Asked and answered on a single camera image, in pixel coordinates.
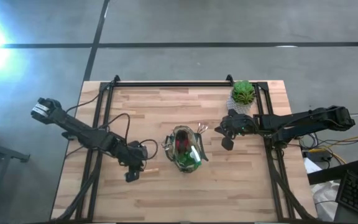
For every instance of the red gardening gloves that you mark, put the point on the red gardening gloves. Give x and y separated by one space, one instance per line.
182 141

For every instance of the black metal table frame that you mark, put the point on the black metal table frame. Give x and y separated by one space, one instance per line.
172 84

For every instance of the black keyboard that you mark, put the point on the black keyboard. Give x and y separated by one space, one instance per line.
356 193

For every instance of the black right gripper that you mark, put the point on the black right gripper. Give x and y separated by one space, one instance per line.
239 124

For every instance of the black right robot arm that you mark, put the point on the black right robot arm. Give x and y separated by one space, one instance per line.
306 119

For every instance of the black desk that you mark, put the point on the black desk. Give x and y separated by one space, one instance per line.
334 172

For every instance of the white plastic bag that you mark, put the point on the white plastic bag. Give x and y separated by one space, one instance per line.
325 199

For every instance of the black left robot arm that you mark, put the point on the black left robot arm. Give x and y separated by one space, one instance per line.
73 124

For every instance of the white green spray bottle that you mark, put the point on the white green spray bottle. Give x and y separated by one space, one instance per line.
195 154

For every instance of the beige green gardening bag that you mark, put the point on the beige green gardening bag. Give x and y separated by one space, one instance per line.
186 168

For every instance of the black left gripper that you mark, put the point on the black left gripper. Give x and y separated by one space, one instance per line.
132 154

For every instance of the potted succulent triangle-pattern pot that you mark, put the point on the potted succulent triangle-pattern pot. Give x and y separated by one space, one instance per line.
243 93

